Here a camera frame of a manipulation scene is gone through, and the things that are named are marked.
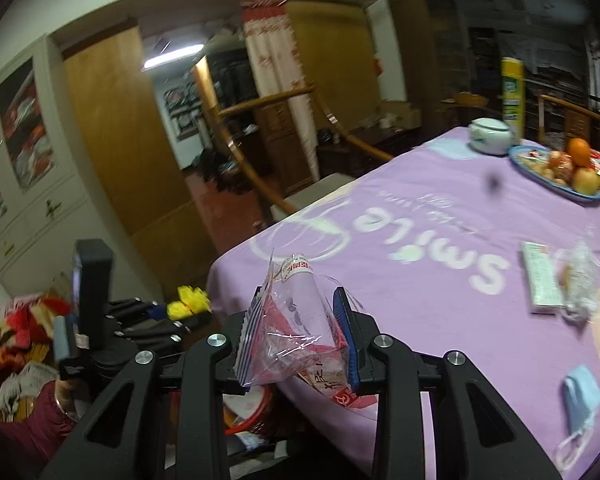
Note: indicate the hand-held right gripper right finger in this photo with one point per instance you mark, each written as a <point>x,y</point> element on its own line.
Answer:
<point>342,320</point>

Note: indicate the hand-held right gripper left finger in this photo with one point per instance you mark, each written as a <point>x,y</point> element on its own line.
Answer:
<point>215,360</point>

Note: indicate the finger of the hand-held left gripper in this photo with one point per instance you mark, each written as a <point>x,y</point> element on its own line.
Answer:
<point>140,310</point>
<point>160,335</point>

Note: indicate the clear red snack bag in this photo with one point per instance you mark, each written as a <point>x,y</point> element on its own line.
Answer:
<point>295,320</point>

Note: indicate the red plastic basket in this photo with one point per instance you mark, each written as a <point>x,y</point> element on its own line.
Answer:
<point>262,410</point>

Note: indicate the green white carton box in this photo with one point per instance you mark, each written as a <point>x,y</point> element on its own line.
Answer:
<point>542,280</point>

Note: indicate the orange clear plastic wrapper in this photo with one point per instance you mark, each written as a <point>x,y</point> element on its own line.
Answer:
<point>577,280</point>

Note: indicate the blue face mask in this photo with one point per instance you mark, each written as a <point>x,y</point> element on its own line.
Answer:
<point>582,395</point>

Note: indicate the person's left forearm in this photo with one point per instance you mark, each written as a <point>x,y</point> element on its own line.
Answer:
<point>30,435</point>

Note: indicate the red patterned blanket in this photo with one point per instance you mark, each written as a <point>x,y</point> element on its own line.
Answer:
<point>10,330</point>

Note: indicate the white cabinet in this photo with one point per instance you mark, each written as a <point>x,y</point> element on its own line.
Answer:
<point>40,210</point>

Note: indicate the grey seat cushion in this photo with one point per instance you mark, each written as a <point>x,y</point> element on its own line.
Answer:
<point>320,192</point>

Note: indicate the wooden door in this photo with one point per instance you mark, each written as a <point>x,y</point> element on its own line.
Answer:
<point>120,135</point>

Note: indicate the wooden armchair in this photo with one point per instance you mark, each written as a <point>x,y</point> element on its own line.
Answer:
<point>280,97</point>

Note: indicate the white ceramic pot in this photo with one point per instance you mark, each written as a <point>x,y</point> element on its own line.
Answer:
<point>490,137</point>

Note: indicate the fluorescent tube light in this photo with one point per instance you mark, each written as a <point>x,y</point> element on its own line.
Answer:
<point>172,56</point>

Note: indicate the wrapped pastry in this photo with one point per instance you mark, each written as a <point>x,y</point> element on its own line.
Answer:
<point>560,166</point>

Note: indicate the blue fruit plate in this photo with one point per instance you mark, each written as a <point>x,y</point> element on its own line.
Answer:
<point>580,195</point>

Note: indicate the red patterned curtain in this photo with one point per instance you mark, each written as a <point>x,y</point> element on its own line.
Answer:
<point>275,60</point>

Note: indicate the yellow canister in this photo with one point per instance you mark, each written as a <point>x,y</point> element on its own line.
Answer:
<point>513,100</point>

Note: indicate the dark wooden cabinet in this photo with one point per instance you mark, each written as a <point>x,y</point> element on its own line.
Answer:
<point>415,50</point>

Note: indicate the apple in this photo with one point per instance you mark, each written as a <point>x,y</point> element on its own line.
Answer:
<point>586,181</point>

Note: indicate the orange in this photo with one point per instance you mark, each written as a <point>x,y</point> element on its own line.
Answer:
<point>579,151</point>

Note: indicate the wooden chair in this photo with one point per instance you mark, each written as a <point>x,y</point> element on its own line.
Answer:
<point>575,110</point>

